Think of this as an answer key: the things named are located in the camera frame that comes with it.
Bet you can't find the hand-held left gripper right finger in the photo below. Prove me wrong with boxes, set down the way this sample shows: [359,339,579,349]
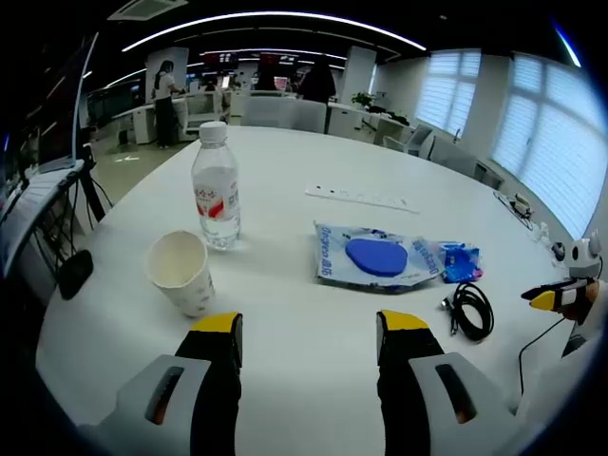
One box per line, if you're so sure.
[375,309,518,456]

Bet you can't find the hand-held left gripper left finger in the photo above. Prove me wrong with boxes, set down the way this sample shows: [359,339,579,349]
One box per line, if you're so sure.
[102,311,244,456]

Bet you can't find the blue tissue packet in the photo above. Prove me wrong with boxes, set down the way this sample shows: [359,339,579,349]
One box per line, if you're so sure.
[438,240,485,285]

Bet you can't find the patterned paper cup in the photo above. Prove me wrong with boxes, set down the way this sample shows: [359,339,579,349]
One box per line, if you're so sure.
[145,230,217,319]

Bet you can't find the clear plastic bag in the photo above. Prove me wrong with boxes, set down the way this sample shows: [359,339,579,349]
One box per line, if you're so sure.
[313,218,448,290]

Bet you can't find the clear water bottle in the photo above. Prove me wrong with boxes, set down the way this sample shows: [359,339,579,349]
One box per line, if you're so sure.
[190,121,241,253]

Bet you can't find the person's right hand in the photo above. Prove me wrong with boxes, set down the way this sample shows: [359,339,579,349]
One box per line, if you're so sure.
[566,279,600,325]

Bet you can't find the window with blinds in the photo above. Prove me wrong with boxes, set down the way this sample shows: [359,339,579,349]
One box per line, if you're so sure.
[490,53,608,240]
[414,48,483,140]

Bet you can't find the black rounded object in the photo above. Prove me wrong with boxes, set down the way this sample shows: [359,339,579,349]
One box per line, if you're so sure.
[57,248,95,301]

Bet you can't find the white power strip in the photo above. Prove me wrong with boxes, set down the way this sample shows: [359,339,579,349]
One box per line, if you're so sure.
[304,181,423,216]

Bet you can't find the white chair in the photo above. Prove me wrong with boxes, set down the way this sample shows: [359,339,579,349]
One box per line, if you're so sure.
[240,95,330,135]
[382,123,434,159]

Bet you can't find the curved ceiling light strip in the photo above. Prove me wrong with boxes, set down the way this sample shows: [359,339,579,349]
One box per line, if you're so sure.
[552,22,582,68]

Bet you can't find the laptop stand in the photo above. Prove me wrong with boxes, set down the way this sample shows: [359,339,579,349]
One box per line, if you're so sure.
[0,165,115,270]

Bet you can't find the white cart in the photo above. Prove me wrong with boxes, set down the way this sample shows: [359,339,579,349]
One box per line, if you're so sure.
[184,89,225,135]

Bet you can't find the long ceiling light strip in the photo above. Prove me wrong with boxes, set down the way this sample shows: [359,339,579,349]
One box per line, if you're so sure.
[126,10,428,53]

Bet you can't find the ceiling air vent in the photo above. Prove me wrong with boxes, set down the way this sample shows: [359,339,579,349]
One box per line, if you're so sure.
[107,0,190,22]

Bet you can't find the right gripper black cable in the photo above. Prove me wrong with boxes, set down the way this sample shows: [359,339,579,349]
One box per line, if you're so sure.
[518,314,572,396]

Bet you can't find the charger with cables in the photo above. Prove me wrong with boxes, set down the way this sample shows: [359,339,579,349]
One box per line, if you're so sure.
[492,188,537,230]

